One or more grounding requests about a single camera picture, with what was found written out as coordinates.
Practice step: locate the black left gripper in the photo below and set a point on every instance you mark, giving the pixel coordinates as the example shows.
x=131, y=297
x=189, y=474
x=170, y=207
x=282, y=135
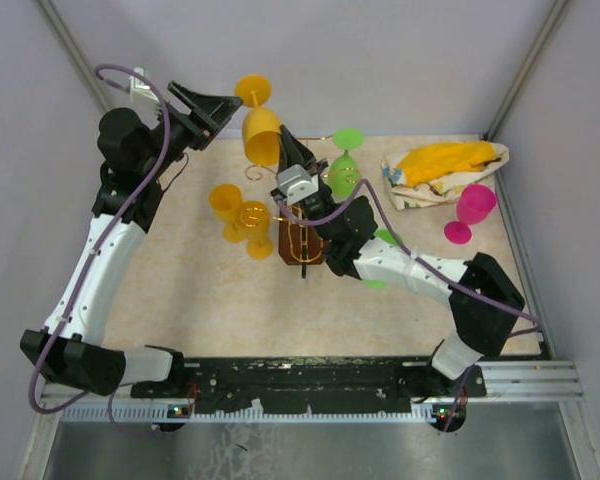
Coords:
x=208, y=113

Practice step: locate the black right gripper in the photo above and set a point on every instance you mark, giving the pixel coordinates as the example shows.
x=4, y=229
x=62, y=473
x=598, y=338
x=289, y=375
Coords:
x=291, y=152

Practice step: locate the yellow wine glass hung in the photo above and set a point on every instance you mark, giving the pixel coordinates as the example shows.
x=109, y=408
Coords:
x=261, y=125

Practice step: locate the green wine glass hung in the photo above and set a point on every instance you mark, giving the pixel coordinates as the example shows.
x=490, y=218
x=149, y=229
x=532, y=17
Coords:
x=344, y=175

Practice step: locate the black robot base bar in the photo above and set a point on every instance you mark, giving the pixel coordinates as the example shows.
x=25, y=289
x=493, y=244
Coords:
x=205, y=378

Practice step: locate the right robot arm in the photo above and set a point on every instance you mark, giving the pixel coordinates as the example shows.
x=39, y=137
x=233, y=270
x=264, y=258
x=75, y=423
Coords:
x=484, y=302

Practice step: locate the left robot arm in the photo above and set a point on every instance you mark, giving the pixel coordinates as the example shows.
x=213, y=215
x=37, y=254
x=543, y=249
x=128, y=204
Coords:
x=68, y=350

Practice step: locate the yellow wine glass left front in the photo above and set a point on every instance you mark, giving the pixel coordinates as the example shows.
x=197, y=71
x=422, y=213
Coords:
x=252, y=219

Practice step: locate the yellow wine glass left back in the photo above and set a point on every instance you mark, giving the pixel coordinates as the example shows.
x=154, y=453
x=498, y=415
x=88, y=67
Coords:
x=224, y=199

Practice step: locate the wooden rack base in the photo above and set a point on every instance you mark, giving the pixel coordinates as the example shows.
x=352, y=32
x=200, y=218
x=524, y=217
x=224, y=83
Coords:
x=299, y=245

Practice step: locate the green wine glass standing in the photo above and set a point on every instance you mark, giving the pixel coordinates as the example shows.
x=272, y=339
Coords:
x=382, y=261

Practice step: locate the pink plastic wine glass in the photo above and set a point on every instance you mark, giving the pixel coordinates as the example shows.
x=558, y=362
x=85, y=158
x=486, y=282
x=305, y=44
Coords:
x=474, y=206

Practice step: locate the yellow patterned folded cloth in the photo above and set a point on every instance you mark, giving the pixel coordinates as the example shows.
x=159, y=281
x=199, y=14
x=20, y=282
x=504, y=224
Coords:
x=438, y=173

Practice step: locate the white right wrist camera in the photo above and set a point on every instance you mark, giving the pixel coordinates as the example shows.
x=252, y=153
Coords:
x=295, y=184

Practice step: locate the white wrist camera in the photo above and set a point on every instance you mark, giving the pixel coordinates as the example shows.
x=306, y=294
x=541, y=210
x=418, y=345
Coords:
x=295, y=184
x=141, y=95

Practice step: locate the gold wire wine glass rack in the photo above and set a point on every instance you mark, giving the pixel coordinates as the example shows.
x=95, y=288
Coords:
x=323, y=219

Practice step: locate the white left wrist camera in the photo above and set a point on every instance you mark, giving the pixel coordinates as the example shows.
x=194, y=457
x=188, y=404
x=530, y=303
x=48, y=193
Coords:
x=141, y=95

